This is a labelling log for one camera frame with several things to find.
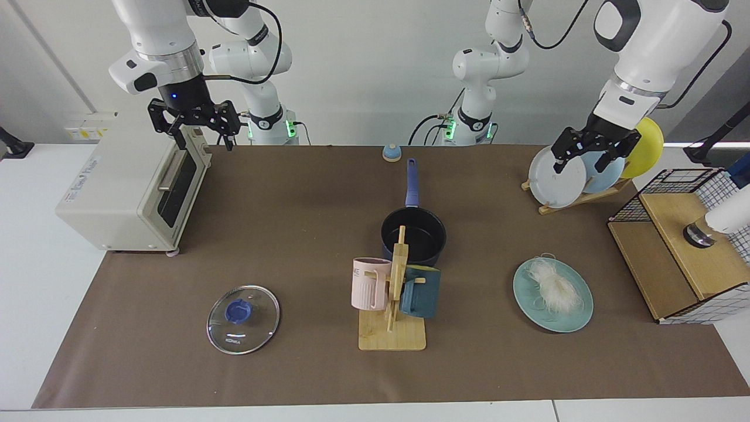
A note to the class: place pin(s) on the black stand foot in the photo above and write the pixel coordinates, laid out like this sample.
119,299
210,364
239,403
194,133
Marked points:
14,146

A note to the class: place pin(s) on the teal cup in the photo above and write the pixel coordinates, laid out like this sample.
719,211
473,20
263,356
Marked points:
422,296

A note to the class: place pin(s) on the pale toaster oven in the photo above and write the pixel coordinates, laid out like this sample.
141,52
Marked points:
117,193

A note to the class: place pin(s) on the pale grey plate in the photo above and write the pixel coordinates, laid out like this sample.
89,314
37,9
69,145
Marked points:
556,187

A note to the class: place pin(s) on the wooden plate rack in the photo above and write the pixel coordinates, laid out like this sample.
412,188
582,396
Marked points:
586,198

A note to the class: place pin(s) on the pale green plate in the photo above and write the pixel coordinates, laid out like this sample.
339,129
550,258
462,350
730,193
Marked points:
562,321

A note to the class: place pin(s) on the white cylinder with metal end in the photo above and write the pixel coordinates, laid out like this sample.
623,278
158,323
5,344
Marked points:
729,214

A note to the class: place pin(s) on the white wall socket box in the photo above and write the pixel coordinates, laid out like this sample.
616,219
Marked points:
88,130

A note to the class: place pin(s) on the small blue round thing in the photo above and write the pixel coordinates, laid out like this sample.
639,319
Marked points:
392,153

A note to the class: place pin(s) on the light blue plate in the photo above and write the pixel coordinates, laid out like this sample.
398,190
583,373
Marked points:
606,179

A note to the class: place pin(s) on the white vermicelli bundle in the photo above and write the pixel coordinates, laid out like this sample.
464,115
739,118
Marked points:
554,284

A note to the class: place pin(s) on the pink ribbed cup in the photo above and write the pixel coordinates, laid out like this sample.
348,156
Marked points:
369,287

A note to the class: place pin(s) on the brown table cloth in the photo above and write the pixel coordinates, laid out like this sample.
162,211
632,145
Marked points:
293,234

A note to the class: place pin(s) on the wooden cup stand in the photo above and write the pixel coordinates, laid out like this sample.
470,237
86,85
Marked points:
392,337

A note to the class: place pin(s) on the yellow plate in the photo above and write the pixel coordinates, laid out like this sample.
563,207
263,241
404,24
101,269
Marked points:
647,149

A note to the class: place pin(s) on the glass lid with blue knob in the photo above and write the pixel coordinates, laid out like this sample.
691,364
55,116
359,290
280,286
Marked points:
252,328

